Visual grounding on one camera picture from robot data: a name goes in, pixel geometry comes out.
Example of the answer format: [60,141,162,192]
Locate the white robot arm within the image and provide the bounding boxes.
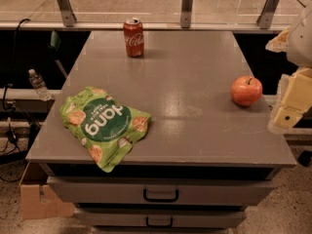
[266,3,312,135]

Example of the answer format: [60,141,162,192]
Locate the red apple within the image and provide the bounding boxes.
[231,76,262,106]

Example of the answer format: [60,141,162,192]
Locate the grey drawer cabinet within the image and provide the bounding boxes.
[27,31,295,234]

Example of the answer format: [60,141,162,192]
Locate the red cola can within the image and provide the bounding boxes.
[123,18,144,58]

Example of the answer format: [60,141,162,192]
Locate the green chip bag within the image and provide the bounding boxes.
[59,87,151,173]

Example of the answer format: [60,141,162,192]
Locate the top grey drawer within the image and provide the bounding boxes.
[48,176,273,206]

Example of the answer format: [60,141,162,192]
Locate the grey drawer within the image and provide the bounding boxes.
[74,209,246,228]
[48,176,273,206]

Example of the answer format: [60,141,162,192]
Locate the clear plastic water bottle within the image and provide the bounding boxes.
[28,69,52,101]

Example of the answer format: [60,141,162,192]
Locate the cardboard box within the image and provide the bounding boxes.
[19,163,74,219]

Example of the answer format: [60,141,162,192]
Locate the right metal railing bracket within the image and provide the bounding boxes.
[256,0,280,29]

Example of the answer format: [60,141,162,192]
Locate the metal railing bracket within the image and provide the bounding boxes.
[256,0,280,29]
[180,0,193,28]
[57,0,77,27]

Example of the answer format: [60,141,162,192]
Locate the middle metal railing bracket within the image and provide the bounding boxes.
[180,0,193,28]

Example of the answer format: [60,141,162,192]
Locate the left metal railing bracket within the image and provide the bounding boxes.
[57,0,77,27]

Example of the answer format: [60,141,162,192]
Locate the black cable left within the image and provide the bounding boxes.
[0,18,32,112]

